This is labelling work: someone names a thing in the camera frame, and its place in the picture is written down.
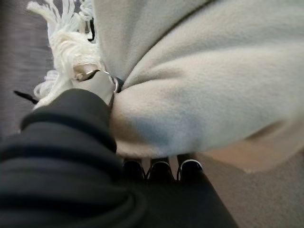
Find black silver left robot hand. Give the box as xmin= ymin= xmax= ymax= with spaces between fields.
xmin=0 ymin=68 xmax=238 ymax=228

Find white fringed cushion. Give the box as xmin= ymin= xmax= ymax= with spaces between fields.
xmin=26 ymin=0 xmax=304 ymax=160

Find grey fabric armchair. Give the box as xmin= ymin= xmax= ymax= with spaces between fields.
xmin=0 ymin=0 xmax=95 ymax=138

